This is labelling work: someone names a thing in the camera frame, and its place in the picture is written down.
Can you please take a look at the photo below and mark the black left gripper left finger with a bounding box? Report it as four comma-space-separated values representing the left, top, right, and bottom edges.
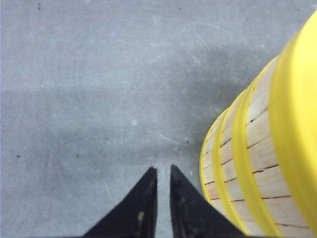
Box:
83, 167, 158, 238

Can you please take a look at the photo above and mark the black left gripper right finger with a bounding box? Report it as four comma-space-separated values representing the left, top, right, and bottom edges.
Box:
169, 165, 244, 238

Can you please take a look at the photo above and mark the bamboo steamer basket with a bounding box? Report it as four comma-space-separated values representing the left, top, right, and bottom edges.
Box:
199, 109, 227, 217

